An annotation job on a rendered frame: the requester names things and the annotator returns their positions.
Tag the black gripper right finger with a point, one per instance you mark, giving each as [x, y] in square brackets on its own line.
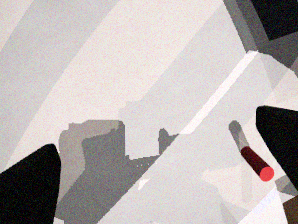
[278, 128]

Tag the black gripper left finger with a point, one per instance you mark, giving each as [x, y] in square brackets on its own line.
[29, 189]

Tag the red peg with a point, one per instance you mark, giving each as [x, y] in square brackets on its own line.
[256, 163]

